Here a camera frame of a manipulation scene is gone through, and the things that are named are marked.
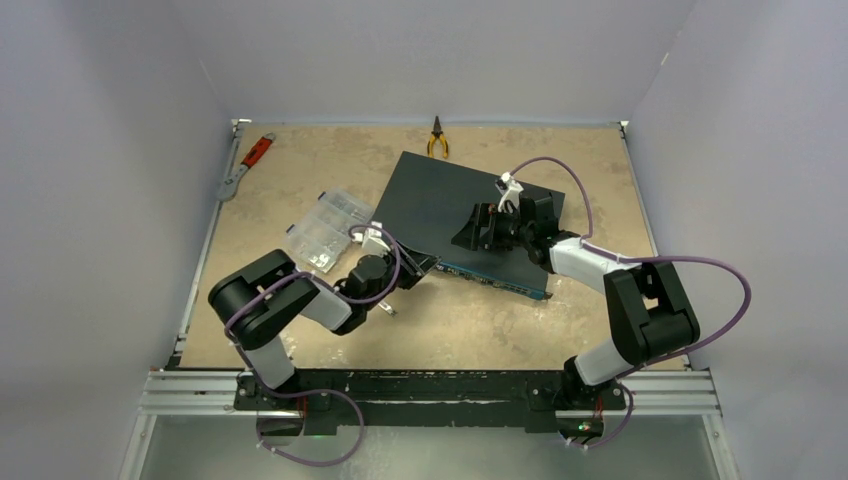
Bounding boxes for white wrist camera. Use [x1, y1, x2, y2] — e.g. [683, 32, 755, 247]
[496, 172, 524, 214]
[359, 221, 392, 257]

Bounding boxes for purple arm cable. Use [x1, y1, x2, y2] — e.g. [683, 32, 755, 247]
[223, 224, 403, 468]
[510, 156, 753, 452]

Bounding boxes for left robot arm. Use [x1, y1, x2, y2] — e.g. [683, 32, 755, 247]
[208, 244, 441, 409]

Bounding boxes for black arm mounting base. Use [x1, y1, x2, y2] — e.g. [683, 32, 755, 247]
[234, 369, 627, 436]

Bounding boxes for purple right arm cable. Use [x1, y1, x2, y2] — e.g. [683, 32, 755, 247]
[510, 156, 753, 452]

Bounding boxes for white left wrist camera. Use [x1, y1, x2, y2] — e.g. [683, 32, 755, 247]
[359, 221, 392, 257]

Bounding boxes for dark grey network switch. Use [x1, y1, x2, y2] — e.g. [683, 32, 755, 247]
[372, 152, 551, 300]

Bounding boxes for aluminium frame rail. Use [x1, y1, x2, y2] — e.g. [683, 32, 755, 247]
[140, 370, 721, 416]

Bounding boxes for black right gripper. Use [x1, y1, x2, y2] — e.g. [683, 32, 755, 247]
[452, 203, 533, 253]

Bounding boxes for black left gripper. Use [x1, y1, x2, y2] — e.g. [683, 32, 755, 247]
[363, 239, 440, 311]

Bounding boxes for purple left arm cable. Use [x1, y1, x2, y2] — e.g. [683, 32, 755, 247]
[223, 224, 403, 468]

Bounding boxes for yellow handled pliers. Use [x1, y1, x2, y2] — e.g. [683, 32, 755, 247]
[426, 116, 450, 159]

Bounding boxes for small white network plug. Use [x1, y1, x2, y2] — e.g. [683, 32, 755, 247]
[378, 301, 397, 317]

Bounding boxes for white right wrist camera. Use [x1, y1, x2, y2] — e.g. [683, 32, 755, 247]
[496, 172, 524, 214]

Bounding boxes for clear plastic organizer box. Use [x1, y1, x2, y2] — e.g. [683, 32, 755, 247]
[286, 188, 374, 273]

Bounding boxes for red handled adjustable wrench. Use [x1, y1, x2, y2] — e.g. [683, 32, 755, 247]
[216, 132, 276, 202]

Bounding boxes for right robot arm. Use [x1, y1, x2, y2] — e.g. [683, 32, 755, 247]
[451, 194, 700, 407]

